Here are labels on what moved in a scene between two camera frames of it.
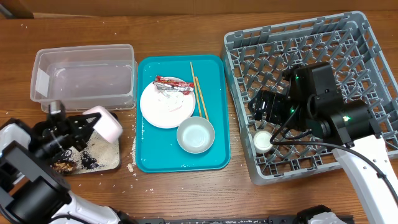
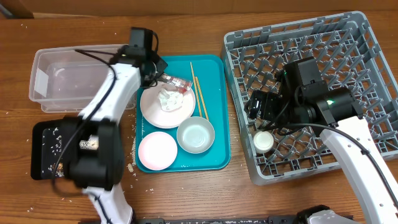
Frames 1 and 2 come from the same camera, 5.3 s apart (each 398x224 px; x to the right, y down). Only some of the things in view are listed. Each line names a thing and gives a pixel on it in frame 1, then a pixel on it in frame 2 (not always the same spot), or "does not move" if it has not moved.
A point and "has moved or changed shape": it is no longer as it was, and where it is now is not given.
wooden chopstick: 201,98 does not move
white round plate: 165,109 does not move
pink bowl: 109,126 has moved or changed shape
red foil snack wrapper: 168,84 has moved or changed shape
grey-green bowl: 195,135 does not move
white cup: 262,142 does not move
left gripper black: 77,122 to 160,63
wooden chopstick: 196,90 does not move
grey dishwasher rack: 255,58 does not move
